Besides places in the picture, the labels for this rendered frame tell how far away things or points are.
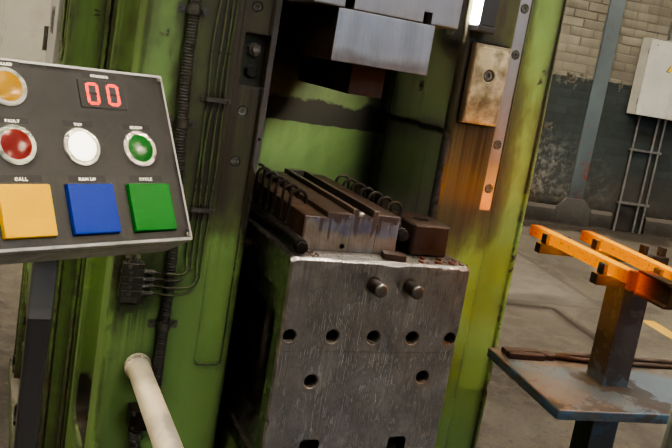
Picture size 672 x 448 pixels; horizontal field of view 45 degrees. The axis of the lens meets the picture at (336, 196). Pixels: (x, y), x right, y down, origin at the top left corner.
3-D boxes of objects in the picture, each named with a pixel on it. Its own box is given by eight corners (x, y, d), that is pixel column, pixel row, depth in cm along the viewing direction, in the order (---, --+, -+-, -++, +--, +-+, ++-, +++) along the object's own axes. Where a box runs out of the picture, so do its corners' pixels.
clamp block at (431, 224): (446, 258, 165) (452, 227, 164) (409, 255, 162) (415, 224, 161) (419, 242, 176) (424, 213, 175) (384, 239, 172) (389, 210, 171)
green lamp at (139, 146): (155, 165, 125) (158, 138, 125) (124, 162, 124) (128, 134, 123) (151, 162, 128) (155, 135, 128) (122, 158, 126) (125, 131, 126)
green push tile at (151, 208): (178, 229, 126) (169, 182, 127) (136, 231, 120) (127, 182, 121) (171, 232, 127) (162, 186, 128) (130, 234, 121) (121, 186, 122)
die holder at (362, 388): (430, 473, 168) (471, 267, 161) (256, 483, 153) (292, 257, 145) (331, 364, 219) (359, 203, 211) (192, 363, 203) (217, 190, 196)
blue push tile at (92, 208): (122, 232, 118) (113, 183, 119) (75, 234, 113) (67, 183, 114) (116, 235, 119) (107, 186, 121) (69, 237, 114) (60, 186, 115)
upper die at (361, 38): (426, 76, 154) (435, 25, 153) (330, 60, 146) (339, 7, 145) (342, 61, 192) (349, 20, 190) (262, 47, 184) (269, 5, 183)
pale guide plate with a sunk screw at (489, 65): (497, 127, 177) (512, 49, 174) (461, 122, 173) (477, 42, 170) (491, 125, 179) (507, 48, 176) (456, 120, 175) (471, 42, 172)
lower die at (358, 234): (393, 254, 160) (401, 213, 159) (299, 249, 152) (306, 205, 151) (318, 206, 198) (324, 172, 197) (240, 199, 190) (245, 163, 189)
